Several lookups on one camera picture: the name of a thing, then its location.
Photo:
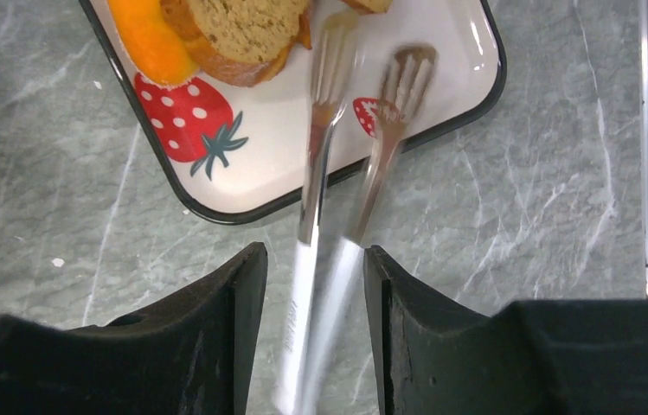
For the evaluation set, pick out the brown round bread slice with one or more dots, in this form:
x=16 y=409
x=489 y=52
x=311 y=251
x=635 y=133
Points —
x=241 y=43

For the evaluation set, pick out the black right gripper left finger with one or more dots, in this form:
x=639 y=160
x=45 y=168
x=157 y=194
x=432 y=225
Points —
x=191 y=352

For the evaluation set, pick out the metal food tongs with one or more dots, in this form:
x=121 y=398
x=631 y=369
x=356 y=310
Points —
x=331 y=232

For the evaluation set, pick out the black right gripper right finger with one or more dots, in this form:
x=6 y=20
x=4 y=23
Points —
x=433 y=355

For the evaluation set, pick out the orange fake bread bun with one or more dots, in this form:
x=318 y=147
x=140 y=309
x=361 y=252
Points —
x=155 y=49

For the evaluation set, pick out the strawberry print white tray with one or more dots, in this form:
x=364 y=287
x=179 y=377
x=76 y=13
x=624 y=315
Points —
x=234 y=155

